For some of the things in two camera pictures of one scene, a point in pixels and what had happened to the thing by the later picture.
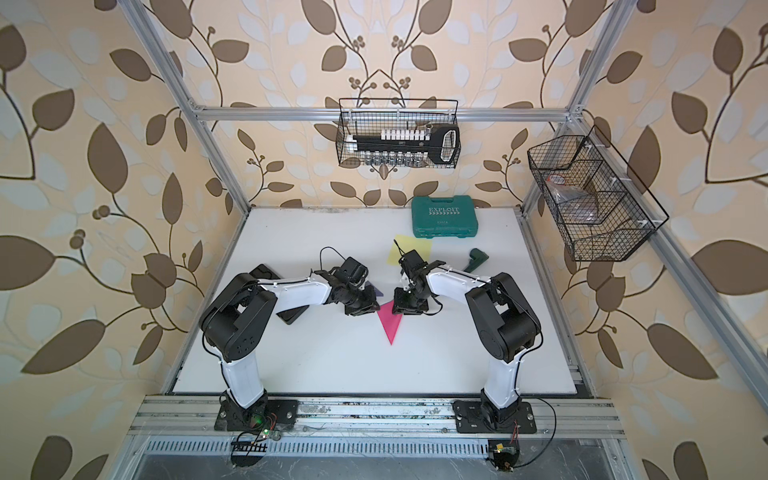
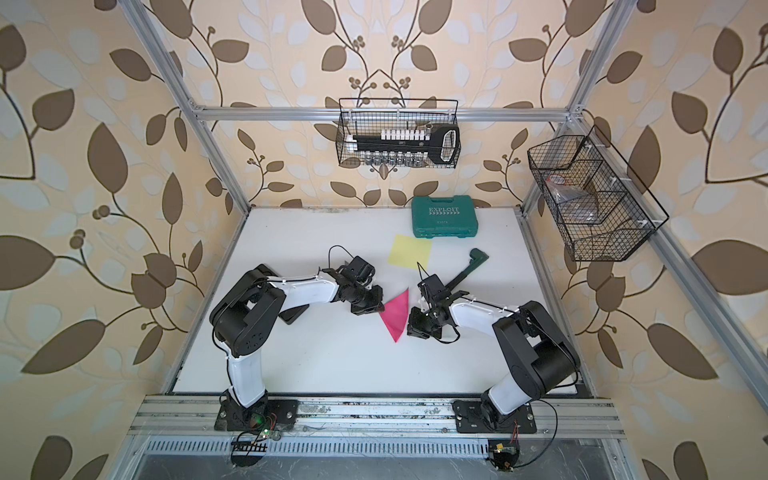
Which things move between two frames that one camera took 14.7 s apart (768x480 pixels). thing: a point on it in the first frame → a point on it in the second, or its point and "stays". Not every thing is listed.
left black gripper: [370, 302] stays
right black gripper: [401, 306] → [415, 328]
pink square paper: [389, 320] stays
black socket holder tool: [441, 142] stays
